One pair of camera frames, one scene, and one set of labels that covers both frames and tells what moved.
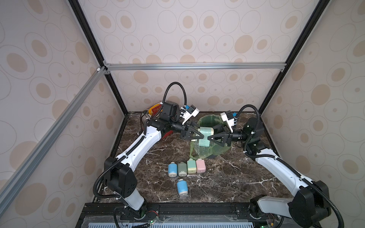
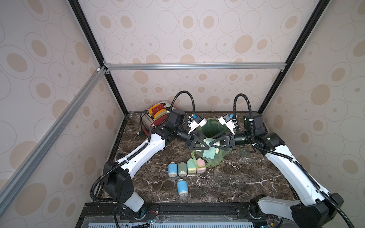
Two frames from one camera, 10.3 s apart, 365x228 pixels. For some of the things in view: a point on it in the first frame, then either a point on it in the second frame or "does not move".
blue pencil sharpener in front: x=182 y=187 does not move
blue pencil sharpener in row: x=172 y=169 does not move
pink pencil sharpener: x=200 y=166 does not move
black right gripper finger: x=219 y=128 → x=221 y=135
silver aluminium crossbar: x=196 y=66 does not move
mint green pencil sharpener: x=206 y=131 → x=209 y=139
